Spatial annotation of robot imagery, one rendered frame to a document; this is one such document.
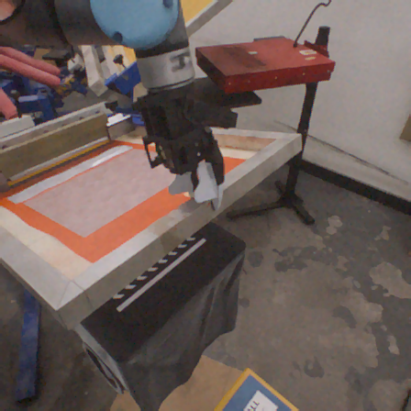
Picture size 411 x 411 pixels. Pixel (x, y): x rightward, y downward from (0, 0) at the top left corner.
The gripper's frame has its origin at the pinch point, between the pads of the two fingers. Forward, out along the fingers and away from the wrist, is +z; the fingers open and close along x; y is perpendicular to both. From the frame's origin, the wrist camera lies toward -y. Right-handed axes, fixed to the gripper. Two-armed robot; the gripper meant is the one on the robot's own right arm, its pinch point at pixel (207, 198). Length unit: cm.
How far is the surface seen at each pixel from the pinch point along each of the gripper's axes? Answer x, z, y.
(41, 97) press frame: -118, -10, -24
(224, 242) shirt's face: -17.1, 27.9, -17.6
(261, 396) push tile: 12.5, 34.0, 9.2
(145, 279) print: -23.7, 26.0, 5.3
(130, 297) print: -22.2, 26.4, 11.1
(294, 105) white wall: -101, 48, -200
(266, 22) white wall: -120, -12, -200
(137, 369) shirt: -15.6, 38.6, 18.7
